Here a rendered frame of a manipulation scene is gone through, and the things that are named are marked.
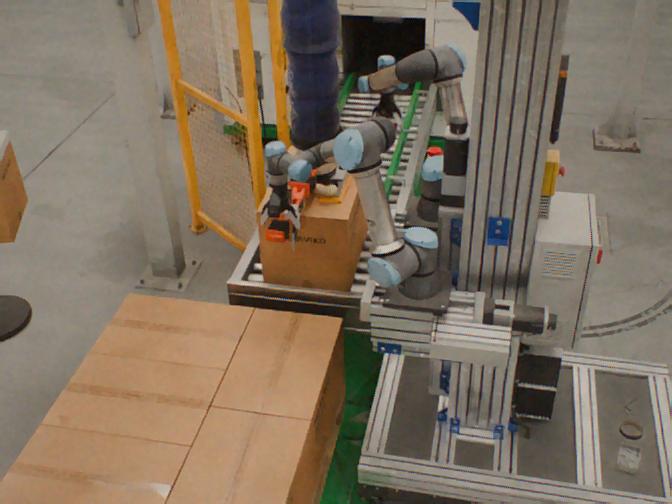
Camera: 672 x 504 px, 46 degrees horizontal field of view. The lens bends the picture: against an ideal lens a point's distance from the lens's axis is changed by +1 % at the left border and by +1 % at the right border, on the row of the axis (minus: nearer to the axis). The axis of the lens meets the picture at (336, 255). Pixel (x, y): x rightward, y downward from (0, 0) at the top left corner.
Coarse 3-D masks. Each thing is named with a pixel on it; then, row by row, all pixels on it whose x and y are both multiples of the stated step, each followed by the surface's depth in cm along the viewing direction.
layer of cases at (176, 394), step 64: (128, 320) 347; (192, 320) 346; (256, 320) 345; (320, 320) 343; (128, 384) 315; (192, 384) 314; (256, 384) 313; (320, 384) 312; (64, 448) 290; (128, 448) 289; (192, 448) 288; (256, 448) 287; (320, 448) 322
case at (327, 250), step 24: (312, 216) 336; (336, 216) 336; (360, 216) 368; (264, 240) 348; (288, 240) 346; (312, 240) 343; (336, 240) 341; (360, 240) 376; (264, 264) 356; (288, 264) 354; (312, 264) 351; (336, 264) 349; (312, 288) 359; (336, 288) 356
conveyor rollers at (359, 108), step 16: (352, 96) 532; (368, 96) 530; (400, 96) 526; (352, 112) 509; (368, 112) 508; (400, 112) 511; (416, 112) 509; (400, 128) 489; (416, 128) 488; (384, 160) 461; (400, 160) 460; (384, 176) 444; (400, 176) 445; (368, 240) 394; (368, 256) 381; (256, 272) 377; (368, 272) 375; (352, 288) 361
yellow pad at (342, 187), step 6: (336, 162) 370; (336, 168) 364; (342, 168) 360; (348, 174) 360; (348, 180) 356; (336, 186) 349; (342, 186) 351; (342, 192) 348; (324, 198) 344; (330, 198) 344; (336, 198) 344; (342, 198) 345
